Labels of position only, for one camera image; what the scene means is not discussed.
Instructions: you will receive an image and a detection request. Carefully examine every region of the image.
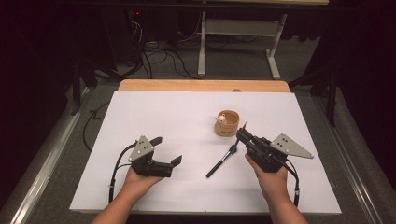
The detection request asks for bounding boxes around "person's right hand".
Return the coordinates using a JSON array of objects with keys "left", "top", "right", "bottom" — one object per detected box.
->
[{"left": 244, "top": 153, "right": 290, "bottom": 202}]

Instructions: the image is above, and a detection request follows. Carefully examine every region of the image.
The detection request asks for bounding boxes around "hand-held gripper cable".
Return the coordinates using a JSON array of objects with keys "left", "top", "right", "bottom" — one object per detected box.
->
[
  {"left": 279, "top": 158, "right": 301, "bottom": 208},
  {"left": 107, "top": 141, "right": 138, "bottom": 204}
]

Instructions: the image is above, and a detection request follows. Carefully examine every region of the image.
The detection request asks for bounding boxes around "white table cover board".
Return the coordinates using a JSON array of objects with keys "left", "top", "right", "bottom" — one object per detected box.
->
[{"left": 68, "top": 90, "right": 343, "bottom": 216}]

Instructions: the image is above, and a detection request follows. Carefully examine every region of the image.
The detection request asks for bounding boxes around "aluminium floor rail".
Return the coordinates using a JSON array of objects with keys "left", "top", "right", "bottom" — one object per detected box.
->
[
  {"left": 312, "top": 90, "right": 388, "bottom": 224},
  {"left": 8, "top": 88, "right": 92, "bottom": 224}
]

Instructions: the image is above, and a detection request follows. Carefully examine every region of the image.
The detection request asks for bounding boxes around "person's left hand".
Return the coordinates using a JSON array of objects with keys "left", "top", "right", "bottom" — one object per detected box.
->
[{"left": 122, "top": 168, "right": 164, "bottom": 196}]

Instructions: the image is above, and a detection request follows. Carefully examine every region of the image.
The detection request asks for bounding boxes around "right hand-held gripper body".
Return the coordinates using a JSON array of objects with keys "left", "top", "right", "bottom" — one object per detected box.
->
[{"left": 246, "top": 133, "right": 315, "bottom": 174}]

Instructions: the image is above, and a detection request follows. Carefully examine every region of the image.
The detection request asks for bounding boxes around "black floor cable bundle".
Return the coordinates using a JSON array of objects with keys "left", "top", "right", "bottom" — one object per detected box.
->
[{"left": 124, "top": 18, "right": 200, "bottom": 80}]

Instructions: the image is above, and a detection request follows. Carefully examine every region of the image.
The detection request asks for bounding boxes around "desk with white legs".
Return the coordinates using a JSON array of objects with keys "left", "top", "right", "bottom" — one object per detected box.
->
[{"left": 192, "top": 0, "right": 330, "bottom": 80}]

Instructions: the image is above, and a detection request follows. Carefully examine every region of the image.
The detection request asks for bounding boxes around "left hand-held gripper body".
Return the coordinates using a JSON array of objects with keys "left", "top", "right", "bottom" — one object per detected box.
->
[{"left": 128, "top": 135, "right": 174, "bottom": 178}]

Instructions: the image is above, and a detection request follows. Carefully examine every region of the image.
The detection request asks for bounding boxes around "right hand-held gripper cable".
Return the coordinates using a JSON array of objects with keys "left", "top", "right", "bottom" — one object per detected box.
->
[{"left": 279, "top": 158, "right": 301, "bottom": 208}]

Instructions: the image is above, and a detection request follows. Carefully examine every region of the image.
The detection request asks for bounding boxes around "black metal stand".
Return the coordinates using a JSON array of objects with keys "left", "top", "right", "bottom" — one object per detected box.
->
[
  {"left": 70, "top": 58, "right": 98, "bottom": 117},
  {"left": 288, "top": 66, "right": 340, "bottom": 128}
]

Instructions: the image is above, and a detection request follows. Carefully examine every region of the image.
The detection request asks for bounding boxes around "tan bag-shaped holder with bear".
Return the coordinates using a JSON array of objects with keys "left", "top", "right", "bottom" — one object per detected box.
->
[{"left": 214, "top": 109, "right": 241, "bottom": 138}]

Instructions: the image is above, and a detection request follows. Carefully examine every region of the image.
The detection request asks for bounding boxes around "left hand-held gripper cable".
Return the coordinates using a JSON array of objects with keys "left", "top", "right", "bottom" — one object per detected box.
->
[{"left": 107, "top": 141, "right": 138, "bottom": 204}]

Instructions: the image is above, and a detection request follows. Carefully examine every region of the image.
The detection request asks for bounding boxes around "black makeup brush silver ferrule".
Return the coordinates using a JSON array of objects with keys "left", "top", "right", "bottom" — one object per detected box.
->
[{"left": 205, "top": 143, "right": 239, "bottom": 179}]

